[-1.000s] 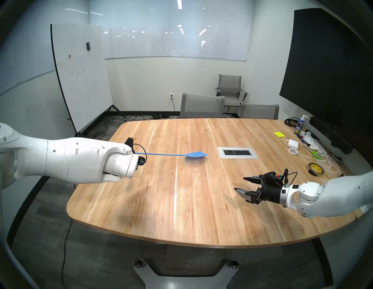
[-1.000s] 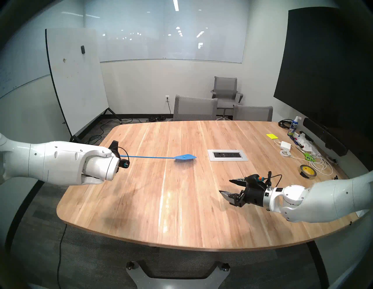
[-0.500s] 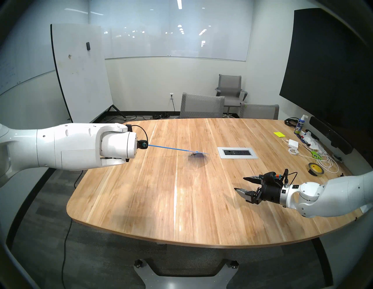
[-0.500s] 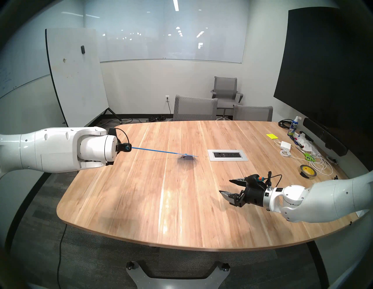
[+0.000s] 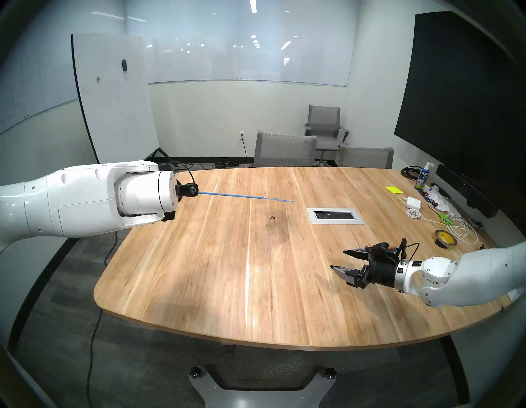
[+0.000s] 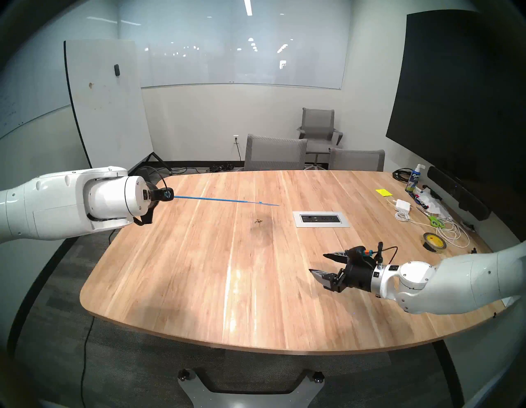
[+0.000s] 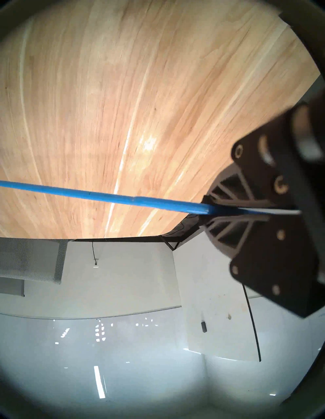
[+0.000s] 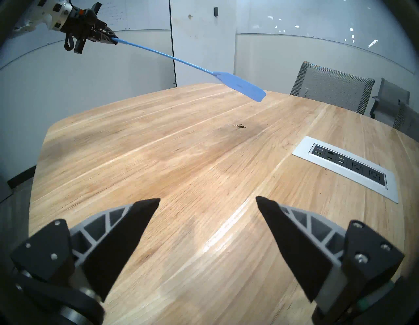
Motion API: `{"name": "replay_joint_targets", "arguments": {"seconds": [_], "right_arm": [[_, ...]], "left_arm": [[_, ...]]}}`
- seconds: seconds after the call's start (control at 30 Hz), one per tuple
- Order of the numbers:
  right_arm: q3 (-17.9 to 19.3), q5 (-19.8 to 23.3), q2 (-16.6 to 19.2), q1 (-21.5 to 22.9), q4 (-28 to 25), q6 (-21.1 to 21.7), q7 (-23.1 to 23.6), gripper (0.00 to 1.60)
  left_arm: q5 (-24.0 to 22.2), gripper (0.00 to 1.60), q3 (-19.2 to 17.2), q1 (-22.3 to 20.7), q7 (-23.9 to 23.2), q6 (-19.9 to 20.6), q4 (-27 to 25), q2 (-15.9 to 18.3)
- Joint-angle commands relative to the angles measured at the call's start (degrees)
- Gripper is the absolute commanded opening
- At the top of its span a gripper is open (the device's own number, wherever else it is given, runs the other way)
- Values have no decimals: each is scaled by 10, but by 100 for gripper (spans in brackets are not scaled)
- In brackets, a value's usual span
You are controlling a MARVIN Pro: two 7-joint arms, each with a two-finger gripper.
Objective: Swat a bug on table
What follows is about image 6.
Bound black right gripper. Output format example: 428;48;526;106
308;249;377;293

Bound blue plastic fly swatter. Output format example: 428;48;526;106
174;196;280;206

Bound silver table power outlet box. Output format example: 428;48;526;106
293;211;351;228

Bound mobile whiteboard on black stand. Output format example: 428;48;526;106
64;39;173;175

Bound black and yellow tape roll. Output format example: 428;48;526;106
422;232;447;253

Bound grey mesh office chair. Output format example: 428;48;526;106
328;148;385;172
244;134;308;172

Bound clear bag of markers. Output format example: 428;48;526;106
412;186;452;218

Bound whiteboard cleaner spray bottle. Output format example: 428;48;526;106
405;164;426;193

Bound black video sound bar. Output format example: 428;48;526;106
427;166;491;221

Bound grey office chair with armrests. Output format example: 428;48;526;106
297;108;344;169

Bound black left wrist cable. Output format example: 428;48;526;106
135;165;168;190

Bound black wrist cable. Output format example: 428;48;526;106
135;165;168;190
372;241;398;266

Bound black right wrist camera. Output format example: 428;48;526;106
348;246;375;262

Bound long black power cord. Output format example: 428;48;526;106
108;167;206;244

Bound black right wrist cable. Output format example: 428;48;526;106
372;241;398;266

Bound white charging cable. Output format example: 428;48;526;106
386;199;471;248

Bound green handled scissors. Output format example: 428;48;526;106
416;207;445;229

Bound large glass wall whiteboard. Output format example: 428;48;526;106
118;0;352;90

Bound glass wall board with handwriting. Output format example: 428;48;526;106
0;0;120;140

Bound thin black floor cord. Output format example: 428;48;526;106
80;317;96;408

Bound large black wall screen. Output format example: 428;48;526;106
385;9;526;241

